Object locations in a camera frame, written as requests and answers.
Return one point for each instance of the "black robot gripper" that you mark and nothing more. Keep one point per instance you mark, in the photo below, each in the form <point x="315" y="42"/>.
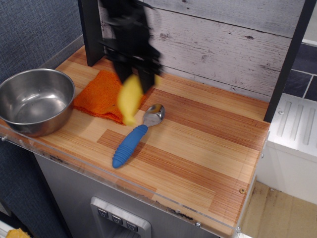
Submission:
<point x="130" y="47"/>

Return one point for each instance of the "yellow plastic toy banana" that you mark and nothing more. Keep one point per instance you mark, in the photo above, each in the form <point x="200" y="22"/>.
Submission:
<point x="129" y="99"/>

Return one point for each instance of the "orange folded cloth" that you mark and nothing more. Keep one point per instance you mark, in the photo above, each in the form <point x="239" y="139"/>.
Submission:
<point x="99" y="97"/>

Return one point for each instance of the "stainless steel bowl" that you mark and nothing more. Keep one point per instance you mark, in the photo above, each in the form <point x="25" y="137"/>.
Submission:
<point x="37" y="102"/>

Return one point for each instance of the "clear acrylic edge guard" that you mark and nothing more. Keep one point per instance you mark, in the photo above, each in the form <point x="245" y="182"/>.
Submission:
<point x="154" y="177"/>

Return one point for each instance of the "silver toy fridge cabinet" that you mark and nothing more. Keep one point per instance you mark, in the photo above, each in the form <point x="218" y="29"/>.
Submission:
<point x="73" y="189"/>

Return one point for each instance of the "ice dispenser button panel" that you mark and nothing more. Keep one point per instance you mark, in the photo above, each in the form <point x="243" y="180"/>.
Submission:
<point x="115" y="222"/>

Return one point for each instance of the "white toy sink unit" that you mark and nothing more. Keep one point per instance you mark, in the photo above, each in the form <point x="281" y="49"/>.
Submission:
<point x="289" y="157"/>

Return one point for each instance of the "yellow sponge object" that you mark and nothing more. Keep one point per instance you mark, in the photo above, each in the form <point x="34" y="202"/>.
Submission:
<point x="17" y="233"/>

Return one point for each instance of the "blue handled metal spoon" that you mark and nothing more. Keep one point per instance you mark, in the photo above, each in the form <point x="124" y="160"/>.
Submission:
<point x="153" y="116"/>

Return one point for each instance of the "black right frame post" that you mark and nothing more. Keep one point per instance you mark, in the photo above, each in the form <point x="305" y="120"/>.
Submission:
<point x="296" y="41"/>

